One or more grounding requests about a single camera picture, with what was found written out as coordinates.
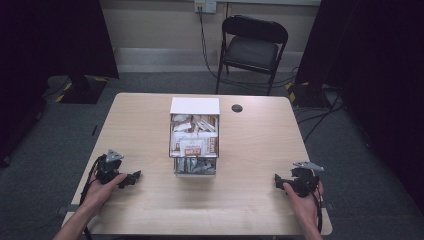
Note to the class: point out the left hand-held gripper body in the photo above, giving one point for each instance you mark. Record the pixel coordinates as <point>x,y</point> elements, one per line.
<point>108,170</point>

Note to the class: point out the black folding chair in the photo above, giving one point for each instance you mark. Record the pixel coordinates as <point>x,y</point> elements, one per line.
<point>251,50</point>

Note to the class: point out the grey table bracket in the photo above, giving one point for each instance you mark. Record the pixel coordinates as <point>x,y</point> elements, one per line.
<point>66,209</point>
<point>328,205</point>

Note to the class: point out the black stand base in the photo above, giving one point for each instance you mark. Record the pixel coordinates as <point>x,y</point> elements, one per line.
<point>306,95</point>
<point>81,90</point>

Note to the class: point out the white mini drawer cabinet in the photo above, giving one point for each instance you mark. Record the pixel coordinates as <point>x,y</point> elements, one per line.
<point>195,106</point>

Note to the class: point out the small black floor object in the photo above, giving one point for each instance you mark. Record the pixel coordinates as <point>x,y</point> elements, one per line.
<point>94,130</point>

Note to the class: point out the person's left hand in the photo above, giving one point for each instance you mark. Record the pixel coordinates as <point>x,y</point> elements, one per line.
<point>98,195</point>

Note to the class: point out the clear plastic packet tray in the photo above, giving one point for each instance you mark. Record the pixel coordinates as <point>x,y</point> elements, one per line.
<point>195,165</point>

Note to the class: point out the person's right hand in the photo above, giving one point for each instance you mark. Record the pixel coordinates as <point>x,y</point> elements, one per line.
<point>308,208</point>

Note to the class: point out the white wall outlet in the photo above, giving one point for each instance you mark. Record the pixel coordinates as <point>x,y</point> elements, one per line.
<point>205,5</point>

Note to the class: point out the black curtain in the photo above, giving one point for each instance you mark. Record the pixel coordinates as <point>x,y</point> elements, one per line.
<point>43,43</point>
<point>373,66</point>

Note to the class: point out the pile of brown white packets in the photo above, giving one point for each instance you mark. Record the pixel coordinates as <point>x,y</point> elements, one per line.
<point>193,136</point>

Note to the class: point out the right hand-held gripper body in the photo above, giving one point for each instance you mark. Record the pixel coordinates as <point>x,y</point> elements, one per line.
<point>305,181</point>

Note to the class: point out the black table grommet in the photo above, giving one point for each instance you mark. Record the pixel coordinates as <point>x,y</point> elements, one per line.
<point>237,108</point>

